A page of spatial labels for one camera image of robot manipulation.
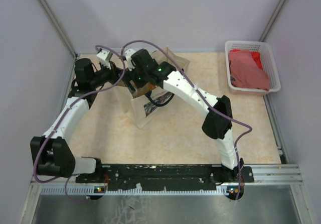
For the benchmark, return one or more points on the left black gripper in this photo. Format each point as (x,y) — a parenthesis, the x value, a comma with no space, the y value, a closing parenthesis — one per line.
(114,73)

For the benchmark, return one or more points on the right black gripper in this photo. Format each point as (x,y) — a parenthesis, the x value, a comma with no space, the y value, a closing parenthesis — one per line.
(130,76)

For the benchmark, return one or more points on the beige canvas tote bag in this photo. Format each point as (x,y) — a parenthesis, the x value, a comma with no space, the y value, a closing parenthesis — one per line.
(144,104)

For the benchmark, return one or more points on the orange bottle pink cap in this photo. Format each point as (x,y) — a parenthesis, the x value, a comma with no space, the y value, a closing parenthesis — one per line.
(152,87)

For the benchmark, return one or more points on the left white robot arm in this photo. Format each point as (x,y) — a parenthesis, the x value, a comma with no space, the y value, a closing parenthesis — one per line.
(51,154)

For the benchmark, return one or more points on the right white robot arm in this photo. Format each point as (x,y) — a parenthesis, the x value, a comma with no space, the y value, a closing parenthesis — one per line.
(217,111)

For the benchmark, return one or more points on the pink cloth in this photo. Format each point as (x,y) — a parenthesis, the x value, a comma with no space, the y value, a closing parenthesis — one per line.
(244,71)

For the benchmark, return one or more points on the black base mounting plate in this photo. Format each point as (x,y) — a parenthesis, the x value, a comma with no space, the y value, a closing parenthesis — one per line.
(170,178)

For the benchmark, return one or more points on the red cloth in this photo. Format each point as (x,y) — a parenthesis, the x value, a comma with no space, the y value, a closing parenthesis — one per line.
(257,59)

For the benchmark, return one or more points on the white plastic basket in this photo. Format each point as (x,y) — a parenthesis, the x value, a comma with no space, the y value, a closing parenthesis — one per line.
(267,61)

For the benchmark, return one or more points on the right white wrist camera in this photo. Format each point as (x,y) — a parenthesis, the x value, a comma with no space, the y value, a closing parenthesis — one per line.
(127,56)

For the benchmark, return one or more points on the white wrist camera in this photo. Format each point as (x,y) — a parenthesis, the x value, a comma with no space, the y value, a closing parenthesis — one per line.
(104,57)
(127,56)

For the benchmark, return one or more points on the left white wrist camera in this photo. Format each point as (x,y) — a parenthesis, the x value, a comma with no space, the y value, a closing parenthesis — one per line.
(104,57)

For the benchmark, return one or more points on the aluminium frame rail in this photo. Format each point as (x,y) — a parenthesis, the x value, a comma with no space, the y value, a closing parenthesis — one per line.
(264,174)

